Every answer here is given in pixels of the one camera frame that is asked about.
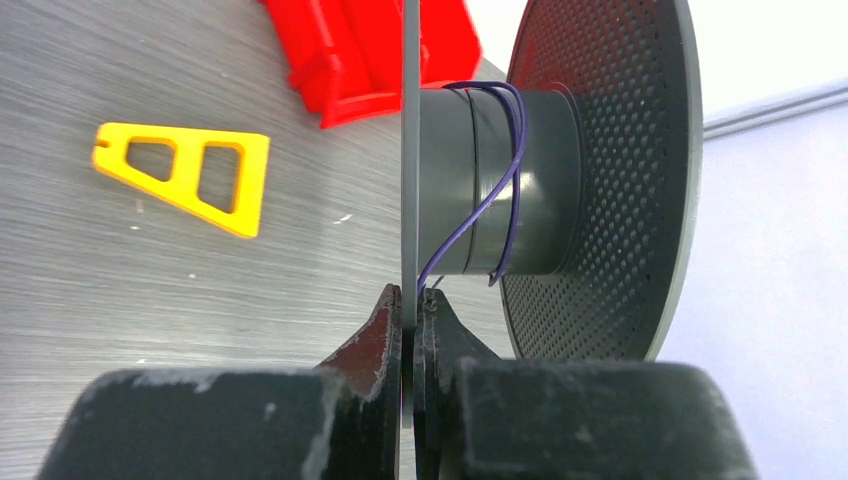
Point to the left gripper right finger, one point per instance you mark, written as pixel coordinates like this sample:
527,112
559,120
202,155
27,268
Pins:
478,416

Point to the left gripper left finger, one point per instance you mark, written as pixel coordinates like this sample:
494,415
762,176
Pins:
337,420

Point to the grey spool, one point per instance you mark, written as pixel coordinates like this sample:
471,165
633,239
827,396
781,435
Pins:
571,186

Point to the yellow triangular plastic piece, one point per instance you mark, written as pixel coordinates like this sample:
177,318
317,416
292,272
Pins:
181,189

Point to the left red bin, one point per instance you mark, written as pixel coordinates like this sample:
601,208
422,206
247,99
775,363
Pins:
344,57

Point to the red bin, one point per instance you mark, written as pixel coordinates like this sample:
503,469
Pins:
344,57
451,50

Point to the right red bin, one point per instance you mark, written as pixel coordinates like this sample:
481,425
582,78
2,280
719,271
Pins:
451,50

